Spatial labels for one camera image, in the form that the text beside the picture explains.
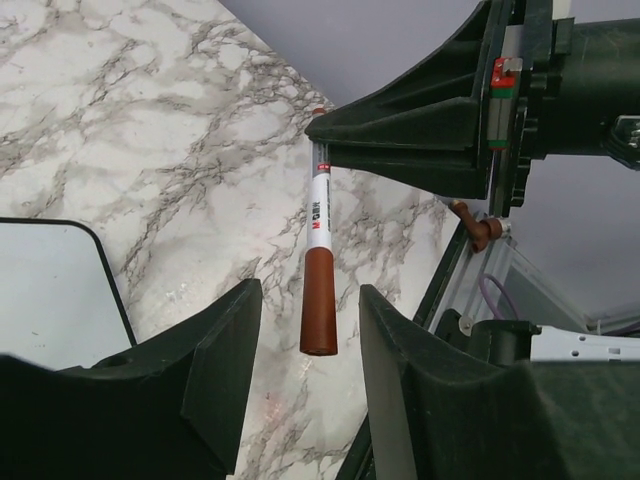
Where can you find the aluminium frame rail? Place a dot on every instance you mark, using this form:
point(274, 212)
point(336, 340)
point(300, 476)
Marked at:
point(501, 283)

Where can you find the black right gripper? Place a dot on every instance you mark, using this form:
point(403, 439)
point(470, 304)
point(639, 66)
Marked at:
point(576, 92)

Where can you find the white whiteboard black frame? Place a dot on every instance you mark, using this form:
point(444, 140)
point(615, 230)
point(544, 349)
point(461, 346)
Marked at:
point(60, 304)

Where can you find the brown rail handle knob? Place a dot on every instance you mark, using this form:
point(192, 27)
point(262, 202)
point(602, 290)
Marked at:
point(481, 232)

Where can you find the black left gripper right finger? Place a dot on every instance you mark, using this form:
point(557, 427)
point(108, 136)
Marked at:
point(438, 413)

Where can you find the red capped whiteboard marker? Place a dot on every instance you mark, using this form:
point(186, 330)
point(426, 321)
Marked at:
point(318, 334)

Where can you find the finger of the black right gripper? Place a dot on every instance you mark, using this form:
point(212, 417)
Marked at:
point(424, 128)

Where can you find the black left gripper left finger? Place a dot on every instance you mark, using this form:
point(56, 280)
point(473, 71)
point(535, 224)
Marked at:
point(172, 407)

